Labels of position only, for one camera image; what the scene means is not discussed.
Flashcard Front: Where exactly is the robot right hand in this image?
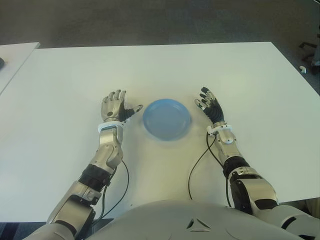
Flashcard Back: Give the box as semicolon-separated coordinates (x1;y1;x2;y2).
193;86;225;125

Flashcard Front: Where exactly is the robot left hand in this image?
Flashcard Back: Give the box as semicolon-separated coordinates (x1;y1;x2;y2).
101;89;145;124

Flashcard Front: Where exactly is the blue plate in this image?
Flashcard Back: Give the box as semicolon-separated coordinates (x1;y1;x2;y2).
142;98;193;142

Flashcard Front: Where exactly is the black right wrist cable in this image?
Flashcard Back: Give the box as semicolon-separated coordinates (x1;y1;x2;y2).
187;133;230;207

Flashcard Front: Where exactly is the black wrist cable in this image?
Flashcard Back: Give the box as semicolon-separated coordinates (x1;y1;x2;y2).
187;133;230;207
98;159;130;221

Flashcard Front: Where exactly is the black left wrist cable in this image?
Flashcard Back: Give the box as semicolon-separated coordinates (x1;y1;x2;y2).
98;159;130;221

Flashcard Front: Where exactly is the person leg in jeans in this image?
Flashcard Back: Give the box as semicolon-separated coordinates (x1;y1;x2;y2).
311;47;320;67

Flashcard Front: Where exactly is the neighbouring white table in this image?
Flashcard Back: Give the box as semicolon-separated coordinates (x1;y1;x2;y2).
0;42;41;97

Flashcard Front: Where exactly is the grey robot torso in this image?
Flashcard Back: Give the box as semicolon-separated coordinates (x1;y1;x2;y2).
84;199;288;240

